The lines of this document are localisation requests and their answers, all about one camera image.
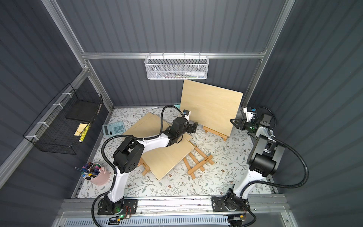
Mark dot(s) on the pink pen cup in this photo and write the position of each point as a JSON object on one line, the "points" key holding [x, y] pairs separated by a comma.
{"points": [[94, 173]]}

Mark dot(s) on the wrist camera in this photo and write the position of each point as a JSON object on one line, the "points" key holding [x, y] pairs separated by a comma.
{"points": [[186, 114], [249, 113]]}

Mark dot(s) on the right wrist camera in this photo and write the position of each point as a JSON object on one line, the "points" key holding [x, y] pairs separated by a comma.
{"points": [[249, 113]]}

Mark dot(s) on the yellow sticky note pad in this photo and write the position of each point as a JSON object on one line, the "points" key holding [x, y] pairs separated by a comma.
{"points": [[81, 127]]}

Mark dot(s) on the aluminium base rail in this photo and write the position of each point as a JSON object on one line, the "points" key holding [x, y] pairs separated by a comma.
{"points": [[271, 210]]}

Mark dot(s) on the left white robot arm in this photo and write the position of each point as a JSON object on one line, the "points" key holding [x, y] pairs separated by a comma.
{"points": [[127, 156]]}

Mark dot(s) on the white marker in basket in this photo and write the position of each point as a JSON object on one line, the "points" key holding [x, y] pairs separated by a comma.
{"points": [[196, 74]]}

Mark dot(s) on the light plywood board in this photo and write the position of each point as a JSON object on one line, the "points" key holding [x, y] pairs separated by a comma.
{"points": [[212, 107], [147, 126], [162, 160]]}

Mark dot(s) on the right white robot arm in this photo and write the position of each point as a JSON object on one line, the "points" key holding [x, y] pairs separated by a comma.
{"points": [[263, 160]]}

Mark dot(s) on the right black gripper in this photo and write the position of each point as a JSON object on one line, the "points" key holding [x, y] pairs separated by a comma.
{"points": [[238, 123]]}

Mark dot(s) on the black wire wall basket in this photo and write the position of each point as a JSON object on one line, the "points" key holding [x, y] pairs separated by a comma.
{"points": [[54, 132]]}

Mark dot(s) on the white wire mesh basket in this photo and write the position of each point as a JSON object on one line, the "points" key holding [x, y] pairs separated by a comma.
{"points": [[174, 68]]}

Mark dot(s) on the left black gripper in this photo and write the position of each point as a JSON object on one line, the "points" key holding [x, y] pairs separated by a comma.
{"points": [[191, 127]]}

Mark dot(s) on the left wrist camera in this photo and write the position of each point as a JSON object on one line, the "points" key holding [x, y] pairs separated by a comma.
{"points": [[186, 114]]}

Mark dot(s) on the floral table mat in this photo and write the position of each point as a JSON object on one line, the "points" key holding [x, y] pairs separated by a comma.
{"points": [[230, 164]]}

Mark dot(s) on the wooden easel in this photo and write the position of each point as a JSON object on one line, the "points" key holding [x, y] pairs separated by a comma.
{"points": [[199, 165], [206, 129], [146, 167]]}

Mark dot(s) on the yellow green pen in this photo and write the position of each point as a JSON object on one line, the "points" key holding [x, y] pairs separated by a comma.
{"points": [[84, 132]]}

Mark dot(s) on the teal calculator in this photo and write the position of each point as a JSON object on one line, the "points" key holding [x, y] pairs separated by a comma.
{"points": [[113, 129]]}

